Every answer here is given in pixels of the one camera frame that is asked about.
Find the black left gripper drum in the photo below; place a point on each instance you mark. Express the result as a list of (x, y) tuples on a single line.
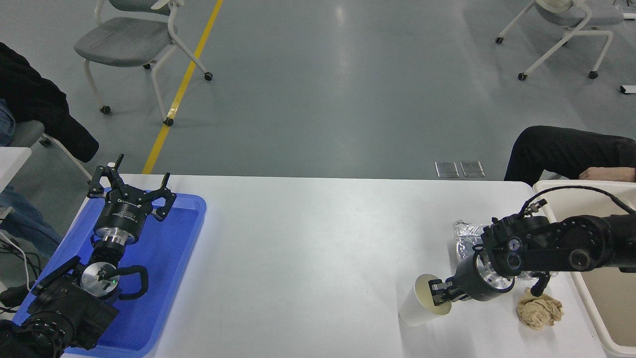
[(121, 214)]

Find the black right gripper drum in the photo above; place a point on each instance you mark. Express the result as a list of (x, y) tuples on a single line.
[(469, 283)]

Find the white paper cup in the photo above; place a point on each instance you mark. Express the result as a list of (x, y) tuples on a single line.
[(415, 308)]

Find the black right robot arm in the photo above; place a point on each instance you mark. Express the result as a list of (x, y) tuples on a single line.
[(561, 243)]

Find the person's hand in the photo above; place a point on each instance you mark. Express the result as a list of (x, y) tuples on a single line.
[(608, 174)]

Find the crumpled silver foil tray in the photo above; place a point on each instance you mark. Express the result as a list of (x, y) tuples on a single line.
[(467, 238)]

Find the crumpled tan paper ball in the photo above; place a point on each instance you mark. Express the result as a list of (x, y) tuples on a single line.
[(539, 311)]

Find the blue plastic tray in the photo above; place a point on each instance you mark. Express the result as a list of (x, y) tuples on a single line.
[(164, 278)]

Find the white side table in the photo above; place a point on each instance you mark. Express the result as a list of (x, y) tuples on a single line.
[(12, 164)]

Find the person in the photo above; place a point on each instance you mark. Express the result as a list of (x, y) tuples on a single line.
[(556, 151), (35, 104)]

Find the metal floor socket plate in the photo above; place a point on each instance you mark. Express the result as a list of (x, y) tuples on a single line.
[(472, 168), (447, 169)]

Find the large pale plastic bin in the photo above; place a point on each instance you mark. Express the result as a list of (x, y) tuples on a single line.
[(611, 308)]

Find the small white floor object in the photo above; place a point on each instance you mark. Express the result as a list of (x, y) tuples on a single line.
[(628, 89)]

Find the grey chair with white frame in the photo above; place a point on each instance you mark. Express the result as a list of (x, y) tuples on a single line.
[(124, 42), (571, 15), (27, 132)]

